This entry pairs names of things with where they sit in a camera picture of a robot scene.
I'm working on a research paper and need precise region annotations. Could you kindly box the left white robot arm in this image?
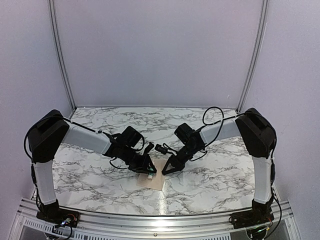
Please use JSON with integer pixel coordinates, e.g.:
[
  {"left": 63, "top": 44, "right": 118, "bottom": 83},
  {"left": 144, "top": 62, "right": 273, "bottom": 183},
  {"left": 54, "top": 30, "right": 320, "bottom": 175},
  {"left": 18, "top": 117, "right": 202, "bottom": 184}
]
[{"left": 24, "top": 109, "right": 157, "bottom": 223}]

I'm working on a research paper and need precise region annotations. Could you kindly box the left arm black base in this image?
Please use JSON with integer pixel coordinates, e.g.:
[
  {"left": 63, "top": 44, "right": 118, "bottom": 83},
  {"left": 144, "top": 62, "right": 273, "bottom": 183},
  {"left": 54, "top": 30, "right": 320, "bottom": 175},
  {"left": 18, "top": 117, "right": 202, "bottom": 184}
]
[{"left": 36, "top": 200, "right": 80, "bottom": 228}]

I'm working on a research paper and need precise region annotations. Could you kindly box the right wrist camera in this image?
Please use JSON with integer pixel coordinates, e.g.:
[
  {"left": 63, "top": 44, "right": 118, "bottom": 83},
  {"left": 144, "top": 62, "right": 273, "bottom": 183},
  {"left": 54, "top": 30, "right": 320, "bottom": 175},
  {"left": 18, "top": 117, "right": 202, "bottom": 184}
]
[{"left": 154, "top": 143, "right": 176, "bottom": 155}]

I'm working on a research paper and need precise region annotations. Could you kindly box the curved aluminium front rail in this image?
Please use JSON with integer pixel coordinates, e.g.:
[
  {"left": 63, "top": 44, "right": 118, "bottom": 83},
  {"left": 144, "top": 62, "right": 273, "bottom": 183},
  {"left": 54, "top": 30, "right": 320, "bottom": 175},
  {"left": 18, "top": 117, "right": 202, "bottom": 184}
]
[{"left": 9, "top": 198, "right": 301, "bottom": 240}]

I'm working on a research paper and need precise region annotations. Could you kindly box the cream envelope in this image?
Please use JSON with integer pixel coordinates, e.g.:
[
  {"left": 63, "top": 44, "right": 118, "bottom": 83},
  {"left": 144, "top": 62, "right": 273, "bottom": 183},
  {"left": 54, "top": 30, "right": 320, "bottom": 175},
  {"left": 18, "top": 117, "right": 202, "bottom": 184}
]
[{"left": 136, "top": 159, "right": 166, "bottom": 191}]

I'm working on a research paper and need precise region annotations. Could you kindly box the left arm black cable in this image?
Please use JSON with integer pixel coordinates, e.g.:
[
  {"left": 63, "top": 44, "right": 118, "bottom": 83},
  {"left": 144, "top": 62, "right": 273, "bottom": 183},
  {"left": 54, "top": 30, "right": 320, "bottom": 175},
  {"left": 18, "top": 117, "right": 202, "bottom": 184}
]
[{"left": 23, "top": 117, "right": 148, "bottom": 171}]

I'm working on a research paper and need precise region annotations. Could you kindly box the right aluminium corner post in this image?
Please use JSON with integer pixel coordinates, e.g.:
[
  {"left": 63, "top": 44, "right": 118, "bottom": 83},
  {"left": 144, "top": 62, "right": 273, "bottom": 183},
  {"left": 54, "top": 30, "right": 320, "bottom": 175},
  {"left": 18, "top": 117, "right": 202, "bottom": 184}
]
[{"left": 236, "top": 0, "right": 270, "bottom": 113}]

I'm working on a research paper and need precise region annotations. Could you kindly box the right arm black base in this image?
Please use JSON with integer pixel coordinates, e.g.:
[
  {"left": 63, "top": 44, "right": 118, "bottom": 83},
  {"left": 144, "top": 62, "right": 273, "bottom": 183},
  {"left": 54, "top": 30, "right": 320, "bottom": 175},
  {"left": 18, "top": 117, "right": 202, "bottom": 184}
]
[{"left": 228, "top": 200, "right": 275, "bottom": 229}]

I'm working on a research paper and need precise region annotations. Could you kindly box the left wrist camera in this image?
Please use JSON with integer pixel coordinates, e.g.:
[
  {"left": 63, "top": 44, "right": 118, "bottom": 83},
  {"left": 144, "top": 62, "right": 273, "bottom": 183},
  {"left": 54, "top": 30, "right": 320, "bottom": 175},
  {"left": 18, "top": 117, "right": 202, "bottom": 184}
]
[{"left": 144, "top": 142, "right": 155, "bottom": 153}]

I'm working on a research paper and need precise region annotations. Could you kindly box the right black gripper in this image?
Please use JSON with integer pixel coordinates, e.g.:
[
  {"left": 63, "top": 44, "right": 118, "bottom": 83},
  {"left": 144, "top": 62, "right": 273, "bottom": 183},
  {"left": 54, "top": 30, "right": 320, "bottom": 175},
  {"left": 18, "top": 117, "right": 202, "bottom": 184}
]
[{"left": 162, "top": 143, "right": 201, "bottom": 175}]

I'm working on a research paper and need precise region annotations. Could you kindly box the green white glue stick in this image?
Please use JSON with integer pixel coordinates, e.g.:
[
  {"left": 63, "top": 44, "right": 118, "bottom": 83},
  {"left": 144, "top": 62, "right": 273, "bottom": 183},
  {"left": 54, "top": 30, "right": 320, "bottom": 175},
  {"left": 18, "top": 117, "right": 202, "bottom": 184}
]
[{"left": 147, "top": 173, "right": 154, "bottom": 180}]

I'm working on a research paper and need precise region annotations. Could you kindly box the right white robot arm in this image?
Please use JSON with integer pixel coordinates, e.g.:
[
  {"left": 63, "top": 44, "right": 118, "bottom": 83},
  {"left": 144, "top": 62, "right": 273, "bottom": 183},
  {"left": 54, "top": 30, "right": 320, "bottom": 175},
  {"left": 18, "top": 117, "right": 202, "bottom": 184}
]
[{"left": 161, "top": 108, "right": 277, "bottom": 224}]

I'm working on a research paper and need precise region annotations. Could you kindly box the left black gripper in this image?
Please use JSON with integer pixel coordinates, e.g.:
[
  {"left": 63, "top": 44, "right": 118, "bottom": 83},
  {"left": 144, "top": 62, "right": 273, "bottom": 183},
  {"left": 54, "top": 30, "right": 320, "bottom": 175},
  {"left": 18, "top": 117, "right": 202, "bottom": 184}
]
[{"left": 120, "top": 146, "right": 157, "bottom": 174}]

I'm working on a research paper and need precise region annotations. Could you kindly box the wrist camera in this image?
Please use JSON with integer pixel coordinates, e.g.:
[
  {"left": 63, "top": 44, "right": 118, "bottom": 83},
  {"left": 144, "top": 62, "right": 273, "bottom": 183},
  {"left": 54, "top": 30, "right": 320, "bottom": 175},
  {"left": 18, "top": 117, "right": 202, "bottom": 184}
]
[
  {"left": 144, "top": 142, "right": 155, "bottom": 153},
  {"left": 154, "top": 143, "right": 176, "bottom": 155}
]

